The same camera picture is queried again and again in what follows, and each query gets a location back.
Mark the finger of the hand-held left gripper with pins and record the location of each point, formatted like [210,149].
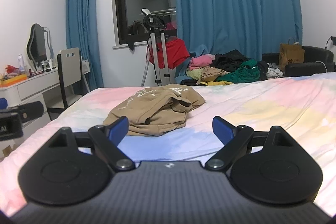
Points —
[32,111]

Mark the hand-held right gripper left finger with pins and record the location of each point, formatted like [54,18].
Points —
[119,130]

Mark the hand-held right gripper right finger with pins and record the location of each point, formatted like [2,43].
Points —
[221,130]

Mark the tan printed garment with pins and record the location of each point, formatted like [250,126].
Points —
[157,113]

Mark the white dressing table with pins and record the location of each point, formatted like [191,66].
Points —
[31,87]

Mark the cardboard box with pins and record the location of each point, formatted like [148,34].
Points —
[8,151]

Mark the orange yellow tray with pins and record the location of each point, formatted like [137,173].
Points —
[15,79]

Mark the bed with pastel sheet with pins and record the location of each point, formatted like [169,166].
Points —
[262,113]

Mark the yellow garment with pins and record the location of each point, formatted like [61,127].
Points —
[216,83]

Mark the row of cosmetic bottles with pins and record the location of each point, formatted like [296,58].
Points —
[48,64]

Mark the white spray bottle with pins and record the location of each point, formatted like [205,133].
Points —
[21,62]

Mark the grey backed chair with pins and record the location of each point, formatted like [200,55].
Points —
[69,66]

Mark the beige crumpled garment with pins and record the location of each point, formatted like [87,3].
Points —
[210,73]

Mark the green garment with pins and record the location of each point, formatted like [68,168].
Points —
[241,74]

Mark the pale yellow-green garment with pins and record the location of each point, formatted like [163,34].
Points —
[193,74]

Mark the light blue cloth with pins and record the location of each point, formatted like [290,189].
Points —
[181,78]

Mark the wavy framed mirror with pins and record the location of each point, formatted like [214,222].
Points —
[38,45]

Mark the black garment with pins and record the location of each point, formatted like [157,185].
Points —
[228,60]

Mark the pink garment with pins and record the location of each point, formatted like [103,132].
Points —
[200,61]

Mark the dark grey garment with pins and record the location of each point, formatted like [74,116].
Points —
[262,70]

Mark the white patterned garment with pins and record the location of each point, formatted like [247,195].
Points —
[274,72]

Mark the garment steamer stand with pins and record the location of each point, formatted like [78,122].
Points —
[160,56]

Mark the red garment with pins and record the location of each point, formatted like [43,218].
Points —
[176,50]

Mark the brown paper bag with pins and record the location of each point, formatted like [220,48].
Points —
[290,56]

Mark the narrow blue curtain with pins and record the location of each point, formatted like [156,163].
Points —
[81,16]

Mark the black sofa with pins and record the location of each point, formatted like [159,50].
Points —
[315,56]

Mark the wide blue curtain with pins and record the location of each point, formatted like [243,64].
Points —
[231,3]

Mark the dark framed window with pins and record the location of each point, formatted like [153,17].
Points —
[144,3]

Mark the black wall socket with charger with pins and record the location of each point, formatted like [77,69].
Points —
[333,40]

